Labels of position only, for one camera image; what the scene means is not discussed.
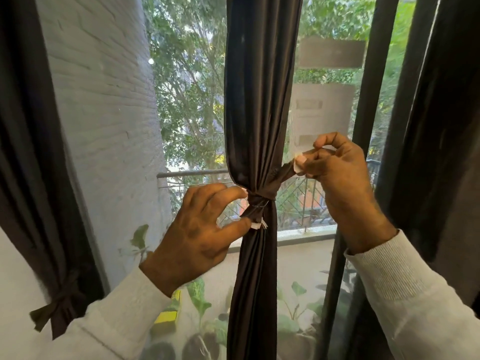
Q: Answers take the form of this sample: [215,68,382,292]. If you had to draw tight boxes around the dark brown curtain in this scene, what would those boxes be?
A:
[0,0,106,340]
[348,0,480,360]
[223,0,304,360]

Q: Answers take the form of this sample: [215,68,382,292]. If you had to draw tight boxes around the yellow cardboard box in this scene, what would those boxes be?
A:
[151,288,183,336]

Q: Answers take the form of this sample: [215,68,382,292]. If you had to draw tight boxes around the black metal balcony railing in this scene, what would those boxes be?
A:
[156,159,380,233]

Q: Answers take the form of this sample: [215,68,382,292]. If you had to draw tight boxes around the black plant pot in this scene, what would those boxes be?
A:
[144,340,177,360]

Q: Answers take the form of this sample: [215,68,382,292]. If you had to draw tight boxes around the large grey paper notice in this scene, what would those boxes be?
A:
[288,83,356,156]

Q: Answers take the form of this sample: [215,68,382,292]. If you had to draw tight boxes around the person's right hand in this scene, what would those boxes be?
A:
[294,131,398,255]

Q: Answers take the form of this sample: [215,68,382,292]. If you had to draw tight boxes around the orange brick building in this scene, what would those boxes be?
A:
[288,183,331,226]

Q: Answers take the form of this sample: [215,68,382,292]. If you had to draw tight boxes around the person's left hand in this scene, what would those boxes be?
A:
[139,183,253,298]

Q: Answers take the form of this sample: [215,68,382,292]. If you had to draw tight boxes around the person's right forearm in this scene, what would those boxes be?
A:
[344,230,480,360]

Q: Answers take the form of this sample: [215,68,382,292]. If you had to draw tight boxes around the person's left forearm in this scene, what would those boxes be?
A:
[37,266,173,360]

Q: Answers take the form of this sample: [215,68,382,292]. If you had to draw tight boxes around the small grey paper notice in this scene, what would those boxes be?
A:
[298,36,367,70]

